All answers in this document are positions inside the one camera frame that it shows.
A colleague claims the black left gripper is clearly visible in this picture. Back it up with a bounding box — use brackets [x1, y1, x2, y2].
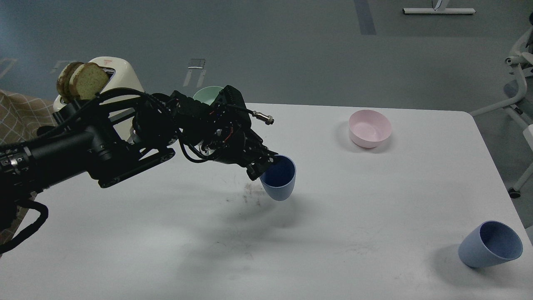
[183, 85, 279, 181]

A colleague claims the blue cup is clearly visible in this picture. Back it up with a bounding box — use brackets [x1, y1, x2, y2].
[259, 155, 296, 201]
[458, 220, 523, 268]

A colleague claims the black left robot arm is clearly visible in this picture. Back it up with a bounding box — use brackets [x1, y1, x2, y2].
[1, 85, 279, 254]

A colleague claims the green bowl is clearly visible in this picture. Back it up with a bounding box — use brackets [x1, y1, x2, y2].
[192, 86, 223, 105]

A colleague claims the pink bowl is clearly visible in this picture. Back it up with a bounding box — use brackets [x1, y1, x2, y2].
[348, 110, 392, 149]

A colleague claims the cream toaster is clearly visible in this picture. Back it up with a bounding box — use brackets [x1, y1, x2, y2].
[53, 57, 144, 144]

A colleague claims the bread slice front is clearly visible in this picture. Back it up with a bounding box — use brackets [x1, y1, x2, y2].
[67, 62, 109, 100]

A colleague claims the bread slice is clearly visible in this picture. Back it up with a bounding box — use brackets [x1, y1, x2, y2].
[56, 62, 85, 104]
[67, 62, 109, 100]

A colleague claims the bread slice back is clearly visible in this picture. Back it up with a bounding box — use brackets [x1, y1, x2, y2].
[56, 62, 85, 104]

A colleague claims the checkered brown cloth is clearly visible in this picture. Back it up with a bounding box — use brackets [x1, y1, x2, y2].
[0, 90, 57, 246]

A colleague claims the white stand base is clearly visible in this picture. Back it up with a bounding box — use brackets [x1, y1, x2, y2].
[402, 0, 476, 15]

